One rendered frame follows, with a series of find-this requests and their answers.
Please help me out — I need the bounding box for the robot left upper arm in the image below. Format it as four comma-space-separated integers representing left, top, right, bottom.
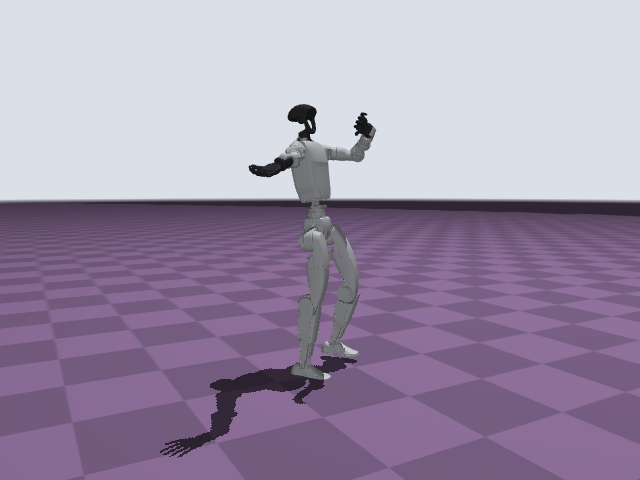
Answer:
322, 145, 365, 162

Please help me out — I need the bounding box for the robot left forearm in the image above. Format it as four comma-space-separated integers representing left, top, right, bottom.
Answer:
354, 127, 376, 151

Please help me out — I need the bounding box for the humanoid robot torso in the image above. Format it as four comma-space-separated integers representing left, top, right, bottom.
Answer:
291, 137, 331, 239

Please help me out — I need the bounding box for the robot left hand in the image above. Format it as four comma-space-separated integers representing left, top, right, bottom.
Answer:
354, 112, 374, 138

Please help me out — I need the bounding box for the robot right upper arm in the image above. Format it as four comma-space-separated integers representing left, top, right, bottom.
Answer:
285, 140, 306, 159

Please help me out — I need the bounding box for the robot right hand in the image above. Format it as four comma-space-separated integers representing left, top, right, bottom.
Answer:
249, 157, 293, 177

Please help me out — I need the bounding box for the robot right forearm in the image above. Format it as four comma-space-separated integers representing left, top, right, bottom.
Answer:
279, 149, 302, 169

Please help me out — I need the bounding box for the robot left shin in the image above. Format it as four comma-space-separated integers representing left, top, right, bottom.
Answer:
330, 293, 360, 346

